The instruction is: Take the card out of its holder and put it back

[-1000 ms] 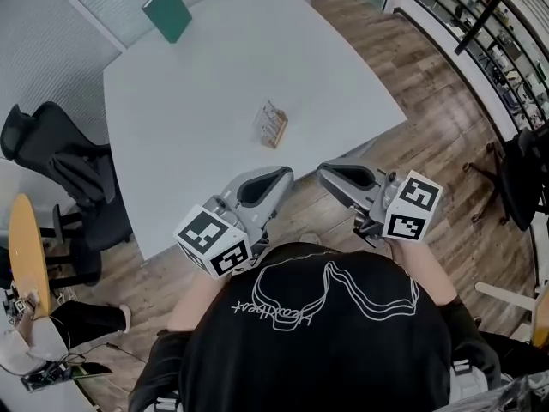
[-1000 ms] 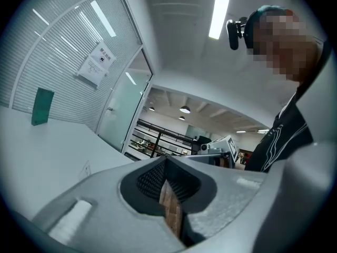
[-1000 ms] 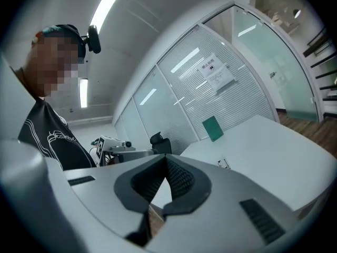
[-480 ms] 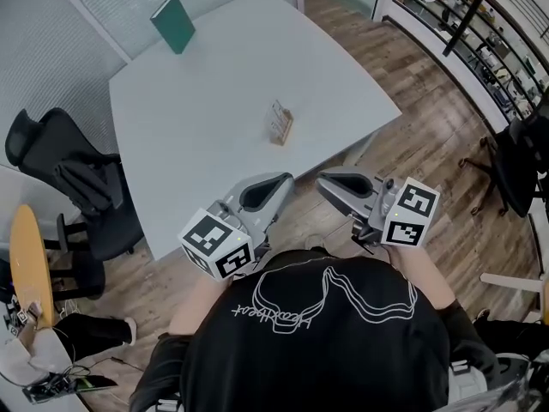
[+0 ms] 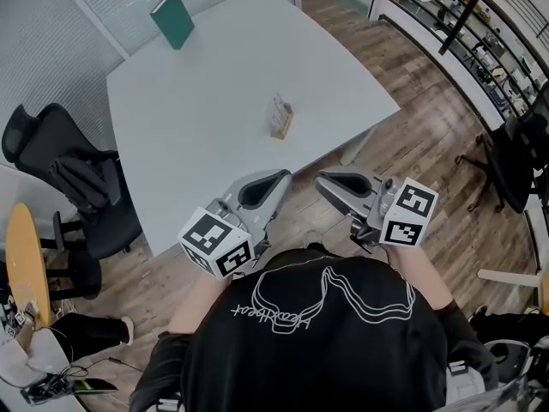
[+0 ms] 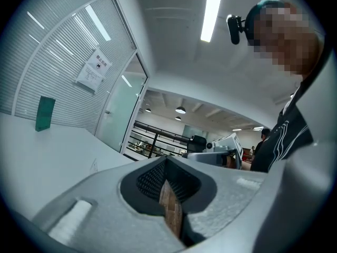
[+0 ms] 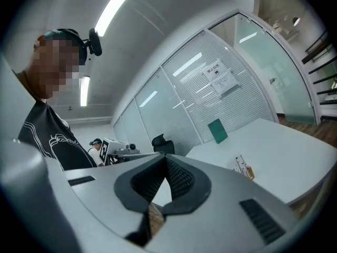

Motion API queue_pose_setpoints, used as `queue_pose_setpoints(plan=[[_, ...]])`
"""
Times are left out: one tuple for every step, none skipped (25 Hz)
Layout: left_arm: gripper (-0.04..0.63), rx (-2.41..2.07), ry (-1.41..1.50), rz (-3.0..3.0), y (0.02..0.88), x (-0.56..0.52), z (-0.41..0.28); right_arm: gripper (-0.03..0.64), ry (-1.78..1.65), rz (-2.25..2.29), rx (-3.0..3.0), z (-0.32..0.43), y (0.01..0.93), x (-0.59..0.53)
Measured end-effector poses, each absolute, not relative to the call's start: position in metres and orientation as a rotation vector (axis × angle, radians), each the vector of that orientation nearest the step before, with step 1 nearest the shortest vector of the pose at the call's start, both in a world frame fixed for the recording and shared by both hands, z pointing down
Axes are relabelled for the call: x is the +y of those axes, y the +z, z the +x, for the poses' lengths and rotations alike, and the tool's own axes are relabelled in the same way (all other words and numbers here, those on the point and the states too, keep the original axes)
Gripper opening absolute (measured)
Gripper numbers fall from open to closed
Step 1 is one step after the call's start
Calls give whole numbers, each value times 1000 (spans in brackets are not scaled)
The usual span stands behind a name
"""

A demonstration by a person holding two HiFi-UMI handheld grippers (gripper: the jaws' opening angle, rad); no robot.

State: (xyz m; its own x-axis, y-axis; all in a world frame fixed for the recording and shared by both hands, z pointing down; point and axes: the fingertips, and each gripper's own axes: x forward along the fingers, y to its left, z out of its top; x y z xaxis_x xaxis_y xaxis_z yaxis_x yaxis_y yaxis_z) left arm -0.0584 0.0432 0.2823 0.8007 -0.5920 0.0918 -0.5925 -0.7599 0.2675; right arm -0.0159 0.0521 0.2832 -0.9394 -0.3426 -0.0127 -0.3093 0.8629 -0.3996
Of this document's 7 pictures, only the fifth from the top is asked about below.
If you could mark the person's right forearm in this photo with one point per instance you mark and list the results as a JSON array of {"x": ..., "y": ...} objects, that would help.
[{"x": 422, "y": 277}]

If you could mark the white table leg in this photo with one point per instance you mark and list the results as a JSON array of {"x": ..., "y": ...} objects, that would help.
[{"x": 356, "y": 148}]

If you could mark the round wooden side table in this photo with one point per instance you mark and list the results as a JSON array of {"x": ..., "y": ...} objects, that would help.
[{"x": 25, "y": 264}]

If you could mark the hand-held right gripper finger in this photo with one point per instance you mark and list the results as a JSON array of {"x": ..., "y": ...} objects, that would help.
[
  {"x": 347, "y": 171},
  {"x": 339, "y": 202}
]

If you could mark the white desk frame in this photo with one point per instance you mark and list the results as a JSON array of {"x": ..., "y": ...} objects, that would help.
[{"x": 510, "y": 277}]

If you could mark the black mesh office chair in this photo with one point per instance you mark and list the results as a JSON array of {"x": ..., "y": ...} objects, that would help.
[{"x": 514, "y": 161}]

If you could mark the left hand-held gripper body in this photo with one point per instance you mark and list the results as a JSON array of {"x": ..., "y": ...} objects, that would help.
[{"x": 214, "y": 243}]

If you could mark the green book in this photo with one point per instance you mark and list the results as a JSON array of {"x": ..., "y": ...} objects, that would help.
[{"x": 173, "y": 19}]

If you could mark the black steel post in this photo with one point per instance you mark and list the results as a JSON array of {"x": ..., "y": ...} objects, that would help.
[{"x": 461, "y": 22}]

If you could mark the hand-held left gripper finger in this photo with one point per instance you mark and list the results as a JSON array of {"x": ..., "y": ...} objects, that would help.
[
  {"x": 253, "y": 180},
  {"x": 276, "y": 206}
]

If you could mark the black bag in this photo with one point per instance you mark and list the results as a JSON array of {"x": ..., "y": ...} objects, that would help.
[{"x": 86, "y": 183}]

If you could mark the person's left forearm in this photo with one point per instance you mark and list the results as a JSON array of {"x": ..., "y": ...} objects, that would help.
[{"x": 197, "y": 303}]

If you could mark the black metal railing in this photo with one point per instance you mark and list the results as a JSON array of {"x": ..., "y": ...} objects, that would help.
[{"x": 472, "y": 37}]

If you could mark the black printed t-shirt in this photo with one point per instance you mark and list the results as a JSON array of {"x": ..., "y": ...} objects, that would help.
[{"x": 317, "y": 359}]

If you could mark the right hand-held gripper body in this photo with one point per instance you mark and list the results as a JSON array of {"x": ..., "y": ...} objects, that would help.
[{"x": 405, "y": 217}]

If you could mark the black stool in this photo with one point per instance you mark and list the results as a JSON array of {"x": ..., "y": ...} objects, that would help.
[{"x": 81, "y": 275}]

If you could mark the black high-back office chair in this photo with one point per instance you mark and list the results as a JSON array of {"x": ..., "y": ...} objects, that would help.
[{"x": 43, "y": 140}]

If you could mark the black seat with backpack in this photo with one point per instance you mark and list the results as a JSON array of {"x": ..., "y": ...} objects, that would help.
[{"x": 510, "y": 350}]

